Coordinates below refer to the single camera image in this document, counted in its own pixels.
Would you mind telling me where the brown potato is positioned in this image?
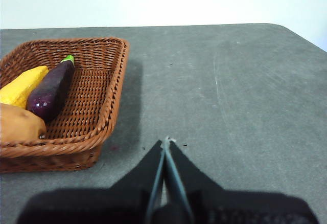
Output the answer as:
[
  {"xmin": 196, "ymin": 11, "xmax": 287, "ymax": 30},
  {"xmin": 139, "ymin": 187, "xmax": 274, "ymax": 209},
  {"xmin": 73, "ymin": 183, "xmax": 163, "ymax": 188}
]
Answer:
[{"xmin": 0, "ymin": 103, "xmax": 47, "ymax": 141}]

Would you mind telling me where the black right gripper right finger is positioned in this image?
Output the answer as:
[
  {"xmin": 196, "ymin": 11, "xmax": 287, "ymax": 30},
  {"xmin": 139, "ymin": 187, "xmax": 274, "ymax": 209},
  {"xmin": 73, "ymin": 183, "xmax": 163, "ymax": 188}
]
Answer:
[{"xmin": 165, "ymin": 140, "xmax": 320, "ymax": 224}]

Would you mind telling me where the purple eggplant with green stem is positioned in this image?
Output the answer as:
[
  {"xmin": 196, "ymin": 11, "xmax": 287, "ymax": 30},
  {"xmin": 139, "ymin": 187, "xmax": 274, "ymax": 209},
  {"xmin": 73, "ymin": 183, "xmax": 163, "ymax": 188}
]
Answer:
[{"xmin": 26, "ymin": 55, "xmax": 76, "ymax": 123}]

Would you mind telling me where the yellow corn cob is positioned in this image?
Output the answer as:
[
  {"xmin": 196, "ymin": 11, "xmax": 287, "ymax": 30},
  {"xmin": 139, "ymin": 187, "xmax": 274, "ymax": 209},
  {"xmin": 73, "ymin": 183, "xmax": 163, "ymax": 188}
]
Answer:
[{"xmin": 0, "ymin": 65, "xmax": 50, "ymax": 109}]

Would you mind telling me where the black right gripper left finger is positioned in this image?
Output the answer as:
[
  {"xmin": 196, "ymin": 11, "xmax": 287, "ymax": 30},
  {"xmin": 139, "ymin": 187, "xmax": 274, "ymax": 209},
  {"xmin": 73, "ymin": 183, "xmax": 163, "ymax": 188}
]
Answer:
[{"xmin": 16, "ymin": 139, "xmax": 165, "ymax": 224}]

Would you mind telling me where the brown wicker basket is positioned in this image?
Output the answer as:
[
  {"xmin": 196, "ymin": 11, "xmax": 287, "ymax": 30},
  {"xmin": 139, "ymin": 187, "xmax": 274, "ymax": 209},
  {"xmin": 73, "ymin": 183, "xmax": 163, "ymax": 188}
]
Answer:
[{"xmin": 0, "ymin": 36, "xmax": 130, "ymax": 174}]

